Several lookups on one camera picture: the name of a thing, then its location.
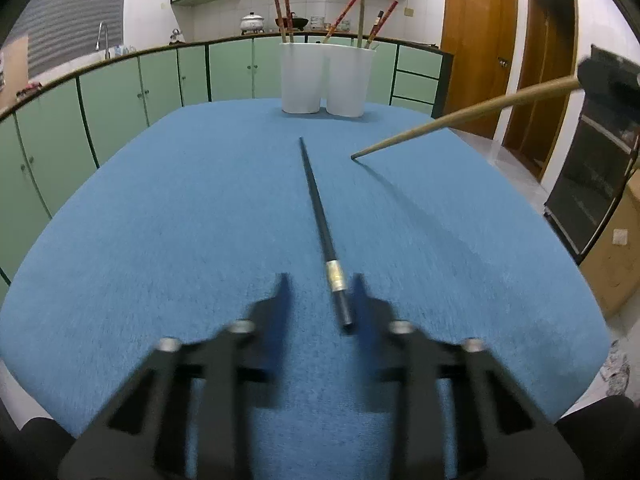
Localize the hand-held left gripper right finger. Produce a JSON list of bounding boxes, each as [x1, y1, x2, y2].
[[350, 272, 586, 480]]

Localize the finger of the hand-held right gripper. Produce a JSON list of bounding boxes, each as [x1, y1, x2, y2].
[[576, 44, 640, 122]]

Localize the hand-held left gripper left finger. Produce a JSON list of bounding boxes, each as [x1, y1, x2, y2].
[[57, 272, 291, 480]]

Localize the black chopstick with silver band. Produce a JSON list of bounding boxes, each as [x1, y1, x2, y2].
[[298, 136, 355, 328]]

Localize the white plastic utensil holder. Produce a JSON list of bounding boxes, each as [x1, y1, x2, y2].
[[279, 42, 325, 114], [325, 44, 375, 118]]

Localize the red and black chopstick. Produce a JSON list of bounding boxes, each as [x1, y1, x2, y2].
[[364, 0, 399, 50]]

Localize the red patterned wooden chopstick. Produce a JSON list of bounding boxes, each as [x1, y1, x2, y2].
[[321, 0, 359, 45]]

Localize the black glass cabinet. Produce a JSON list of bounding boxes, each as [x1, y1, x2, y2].
[[544, 92, 640, 266]]

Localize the blue tablecloth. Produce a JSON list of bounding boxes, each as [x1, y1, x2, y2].
[[0, 99, 612, 480]]

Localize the closed wooden door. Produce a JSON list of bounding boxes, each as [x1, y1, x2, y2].
[[440, 0, 520, 141]]

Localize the cardboard box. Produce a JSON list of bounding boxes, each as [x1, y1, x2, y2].
[[575, 170, 640, 318]]

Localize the green lower kitchen cabinets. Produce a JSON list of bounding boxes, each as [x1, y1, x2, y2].
[[0, 35, 453, 291]]

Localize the person's right leg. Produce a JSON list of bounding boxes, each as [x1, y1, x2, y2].
[[555, 395, 640, 480]]

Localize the person's leg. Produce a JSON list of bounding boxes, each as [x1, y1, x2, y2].
[[0, 415, 76, 480], [555, 395, 640, 480]]

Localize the black wok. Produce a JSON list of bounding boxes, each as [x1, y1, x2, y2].
[[275, 12, 310, 31]]

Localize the person's left leg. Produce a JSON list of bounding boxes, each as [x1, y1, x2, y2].
[[0, 415, 76, 480]]

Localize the metal faucet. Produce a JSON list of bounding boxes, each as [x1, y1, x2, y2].
[[95, 21, 112, 60]]

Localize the grey window blind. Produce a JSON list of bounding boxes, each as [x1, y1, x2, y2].
[[10, 0, 126, 81]]

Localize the wooden door frame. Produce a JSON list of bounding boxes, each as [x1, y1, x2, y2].
[[501, 0, 580, 181]]

